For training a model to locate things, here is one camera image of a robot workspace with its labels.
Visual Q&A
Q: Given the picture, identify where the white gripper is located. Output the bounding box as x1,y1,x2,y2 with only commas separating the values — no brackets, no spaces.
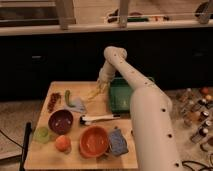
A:
97,61,116,93

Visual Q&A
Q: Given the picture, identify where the yellow banana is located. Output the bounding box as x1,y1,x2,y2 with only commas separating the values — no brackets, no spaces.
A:
87,89,100,100

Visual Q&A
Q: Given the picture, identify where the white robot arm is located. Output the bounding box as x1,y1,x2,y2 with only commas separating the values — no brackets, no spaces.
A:
98,46,183,171

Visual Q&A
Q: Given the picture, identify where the green plastic tray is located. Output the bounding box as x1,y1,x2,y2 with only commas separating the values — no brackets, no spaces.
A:
108,77,133,114

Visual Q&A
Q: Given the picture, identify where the green cucumber toy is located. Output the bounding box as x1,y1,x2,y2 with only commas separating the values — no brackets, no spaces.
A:
65,90,75,107

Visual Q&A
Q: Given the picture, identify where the dark purple bowl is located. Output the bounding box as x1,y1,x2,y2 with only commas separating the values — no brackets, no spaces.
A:
48,109,73,135

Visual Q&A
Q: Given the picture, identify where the orange bowl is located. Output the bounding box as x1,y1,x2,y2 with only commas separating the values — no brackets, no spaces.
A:
79,126,109,158

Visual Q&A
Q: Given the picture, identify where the blue sponge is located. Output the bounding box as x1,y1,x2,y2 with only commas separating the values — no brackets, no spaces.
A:
109,129,129,156

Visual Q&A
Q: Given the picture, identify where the orange fruit toy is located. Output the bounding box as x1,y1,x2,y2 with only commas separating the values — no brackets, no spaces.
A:
55,135,71,153

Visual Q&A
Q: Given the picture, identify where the green cup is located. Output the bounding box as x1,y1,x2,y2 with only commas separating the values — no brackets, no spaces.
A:
34,127,50,143

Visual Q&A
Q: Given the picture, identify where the black pole stand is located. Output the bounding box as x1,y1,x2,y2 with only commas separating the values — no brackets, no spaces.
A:
19,122,32,171

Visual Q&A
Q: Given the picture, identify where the white handled brush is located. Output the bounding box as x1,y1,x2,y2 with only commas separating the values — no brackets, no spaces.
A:
79,115,120,125

